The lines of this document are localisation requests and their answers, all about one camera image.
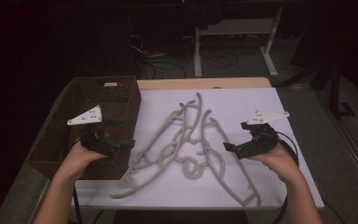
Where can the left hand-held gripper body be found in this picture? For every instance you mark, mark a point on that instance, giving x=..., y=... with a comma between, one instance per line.
x=88, y=116

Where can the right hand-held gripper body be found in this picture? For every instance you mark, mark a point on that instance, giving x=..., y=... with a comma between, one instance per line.
x=262, y=141

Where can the brown wicker basket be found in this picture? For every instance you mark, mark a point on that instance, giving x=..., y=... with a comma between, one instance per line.
x=59, y=146

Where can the person's right hand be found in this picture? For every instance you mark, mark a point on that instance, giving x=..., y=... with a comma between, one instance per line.
x=282, y=165

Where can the person's left hand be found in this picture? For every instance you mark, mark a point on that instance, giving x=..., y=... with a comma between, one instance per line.
x=76, y=161

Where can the white board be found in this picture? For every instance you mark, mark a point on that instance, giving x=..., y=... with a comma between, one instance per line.
x=273, y=99

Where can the dark metal stand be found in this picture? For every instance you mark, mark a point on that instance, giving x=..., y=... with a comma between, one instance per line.
x=335, y=93

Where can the dark hanging cloth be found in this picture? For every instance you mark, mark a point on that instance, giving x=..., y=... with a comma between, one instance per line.
x=203, y=14

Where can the white metal desk frame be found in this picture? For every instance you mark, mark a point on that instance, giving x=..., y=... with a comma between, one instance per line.
x=199, y=53

